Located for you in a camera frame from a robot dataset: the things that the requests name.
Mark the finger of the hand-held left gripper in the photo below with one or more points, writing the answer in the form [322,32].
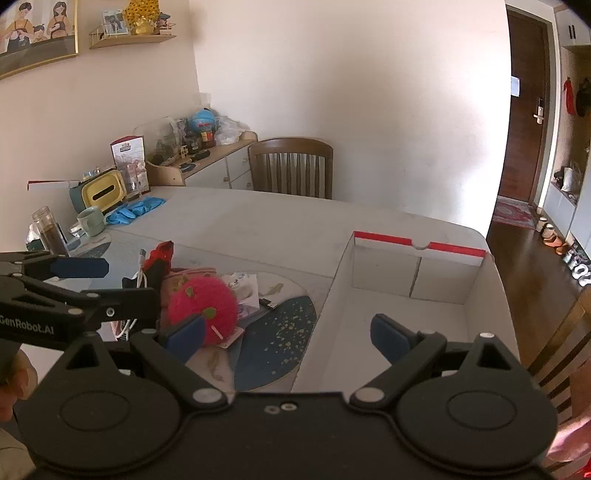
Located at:
[78,267]
[129,303]

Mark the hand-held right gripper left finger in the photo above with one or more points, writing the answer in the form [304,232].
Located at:
[184,331]

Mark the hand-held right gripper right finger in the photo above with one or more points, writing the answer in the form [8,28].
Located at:
[387,334]

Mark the pink fuzzy strawberry plush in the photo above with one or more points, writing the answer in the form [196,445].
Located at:
[203,295]

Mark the pink fleece garment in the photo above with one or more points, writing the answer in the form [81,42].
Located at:
[182,275]

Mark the red cloth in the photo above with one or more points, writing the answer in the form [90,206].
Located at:
[161,254]

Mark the white cardboard box red edge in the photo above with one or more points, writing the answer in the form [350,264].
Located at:
[397,272]

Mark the person's left hand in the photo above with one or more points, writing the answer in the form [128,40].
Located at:
[16,390]

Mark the round blue white placemat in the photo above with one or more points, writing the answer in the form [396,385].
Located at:
[277,341]
[92,249]

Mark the glass jar brown contents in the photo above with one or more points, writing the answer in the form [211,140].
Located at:
[51,233]

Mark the green mug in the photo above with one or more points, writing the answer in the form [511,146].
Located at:
[90,221]

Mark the white printed packet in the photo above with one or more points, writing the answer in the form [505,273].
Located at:
[242,284]

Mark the yellow teal tissue box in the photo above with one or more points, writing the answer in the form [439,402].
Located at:
[99,191]

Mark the blue gloves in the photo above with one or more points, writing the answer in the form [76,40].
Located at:
[134,210]

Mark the white red flat box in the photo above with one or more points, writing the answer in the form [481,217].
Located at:
[51,185]

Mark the red and white carton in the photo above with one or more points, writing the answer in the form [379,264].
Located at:
[131,161]

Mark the small wooden desk organizer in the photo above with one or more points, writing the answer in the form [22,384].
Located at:
[166,174]

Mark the white wooden sideboard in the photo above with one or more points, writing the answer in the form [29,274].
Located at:
[212,173]

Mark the red patterned rug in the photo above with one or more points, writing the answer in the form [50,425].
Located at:
[512,213]

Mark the wooden slat-back chair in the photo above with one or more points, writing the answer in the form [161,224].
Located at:
[568,332]
[291,166]

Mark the dark jar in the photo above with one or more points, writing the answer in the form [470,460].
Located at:
[207,137]

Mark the blue globe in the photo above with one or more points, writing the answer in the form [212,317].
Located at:
[203,121]

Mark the row of shoes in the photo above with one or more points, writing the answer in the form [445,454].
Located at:
[575,267]

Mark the clear plastic bag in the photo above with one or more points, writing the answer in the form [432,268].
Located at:
[228,130]

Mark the white shoe cabinet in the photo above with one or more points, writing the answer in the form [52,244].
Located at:
[558,207]

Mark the pale tote bag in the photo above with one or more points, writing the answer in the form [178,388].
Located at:
[571,180]

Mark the golden ornament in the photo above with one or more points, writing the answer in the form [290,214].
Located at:
[142,16]

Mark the dark brown door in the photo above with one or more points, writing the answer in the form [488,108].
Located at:
[526,115]

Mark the silver door lock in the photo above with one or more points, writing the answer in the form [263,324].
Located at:
[538,110]

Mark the red hanging ornament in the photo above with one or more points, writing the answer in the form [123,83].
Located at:
[569,97]

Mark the white upper cabinet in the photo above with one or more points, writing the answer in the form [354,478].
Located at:
[575,27]

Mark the wooden wall shelf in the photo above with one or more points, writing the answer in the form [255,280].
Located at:
[131,40]

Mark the wall poster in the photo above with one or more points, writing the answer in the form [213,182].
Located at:
[37,32]

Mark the small photo frame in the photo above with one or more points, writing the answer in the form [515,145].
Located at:
[114,23]

